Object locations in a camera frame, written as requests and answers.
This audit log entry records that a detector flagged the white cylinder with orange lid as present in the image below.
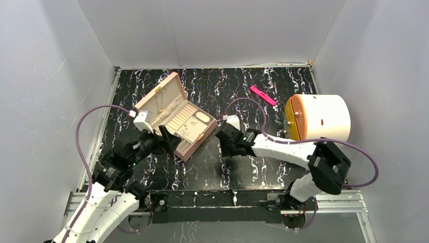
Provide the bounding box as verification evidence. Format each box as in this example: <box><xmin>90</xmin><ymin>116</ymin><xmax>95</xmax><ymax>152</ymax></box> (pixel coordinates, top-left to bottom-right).
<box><xmin>284</xmin><ymin>94</ymin><xmax>351</xmax><ymax>141</ymax></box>

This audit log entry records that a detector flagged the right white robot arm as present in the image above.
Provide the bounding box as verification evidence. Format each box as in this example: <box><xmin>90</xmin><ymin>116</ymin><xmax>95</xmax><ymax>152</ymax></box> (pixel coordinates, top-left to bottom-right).
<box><xmin>215</xmin><ymin>123</ymin><xmax>351</xmax><ymax>211</ymax></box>

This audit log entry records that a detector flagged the pink plastic clip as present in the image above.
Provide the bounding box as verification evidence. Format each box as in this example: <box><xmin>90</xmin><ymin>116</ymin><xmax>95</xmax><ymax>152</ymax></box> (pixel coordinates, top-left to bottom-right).
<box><xmin>249</xmin><ymin>85</ymin><xmax>277</xmax><ymax>106</ymax></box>

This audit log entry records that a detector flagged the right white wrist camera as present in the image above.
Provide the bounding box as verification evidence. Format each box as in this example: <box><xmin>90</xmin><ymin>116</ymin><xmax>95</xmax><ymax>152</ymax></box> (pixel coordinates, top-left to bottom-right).
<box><xmin>222</xmin><ymin>115</ymin><xmax>241</xmax><ymax>131</ymax></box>

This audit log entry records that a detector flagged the pink jewelry box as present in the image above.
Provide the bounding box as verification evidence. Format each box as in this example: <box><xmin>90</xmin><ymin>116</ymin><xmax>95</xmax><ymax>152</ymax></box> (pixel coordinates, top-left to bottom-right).
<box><xmin>134</xmin><ymin>72</ymin><xmax>216</xmax><ymax>161</ymax></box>

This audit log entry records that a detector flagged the aluminium frame rail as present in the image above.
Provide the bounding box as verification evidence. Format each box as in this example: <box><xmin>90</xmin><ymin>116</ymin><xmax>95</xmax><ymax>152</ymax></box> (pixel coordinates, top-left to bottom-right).
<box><xmin>63</xmin><ymin>190</ymin><xmax>378</xmax><ymax>243</ymax></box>

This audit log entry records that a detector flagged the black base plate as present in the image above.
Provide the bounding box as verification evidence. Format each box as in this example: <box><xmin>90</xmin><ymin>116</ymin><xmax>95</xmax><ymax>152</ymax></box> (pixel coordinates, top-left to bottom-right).
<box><xmin>151</xmin><ymin>189</ymin><xmax>282</xmax><ymax>224</ymax></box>

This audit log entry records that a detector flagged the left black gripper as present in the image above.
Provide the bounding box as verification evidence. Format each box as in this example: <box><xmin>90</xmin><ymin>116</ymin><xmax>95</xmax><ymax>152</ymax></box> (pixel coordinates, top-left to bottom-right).
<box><xmin>131</xmin><ymin>125</ymin><xmax>182</xmax><ymax>166</ymax></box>

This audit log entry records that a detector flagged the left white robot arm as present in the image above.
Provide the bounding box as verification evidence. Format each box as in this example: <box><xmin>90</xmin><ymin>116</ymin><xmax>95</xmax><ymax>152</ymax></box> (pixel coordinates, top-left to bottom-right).
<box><xmin>51</xmin><ymin>125</ymin><xmax>182</xmax><ymax>242</ymax></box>

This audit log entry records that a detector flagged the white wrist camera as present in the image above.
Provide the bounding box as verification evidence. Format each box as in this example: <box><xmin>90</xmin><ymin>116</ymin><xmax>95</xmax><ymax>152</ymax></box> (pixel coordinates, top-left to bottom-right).
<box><xmin>133</xmin><ymin>110</ymin><xmax>153</xmax><ymax>134</ymax></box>
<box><xmin>222</xmin><ymin>115</ymin><xmax>241</xmax><ymax>131</ymax></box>

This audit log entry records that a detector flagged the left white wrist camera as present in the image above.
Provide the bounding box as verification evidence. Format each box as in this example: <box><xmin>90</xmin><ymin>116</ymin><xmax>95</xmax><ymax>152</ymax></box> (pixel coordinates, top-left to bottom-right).
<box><xmin>133</xmin><ymin>110</ymin><xmax>153</xmax><ymax>134</ymax></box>

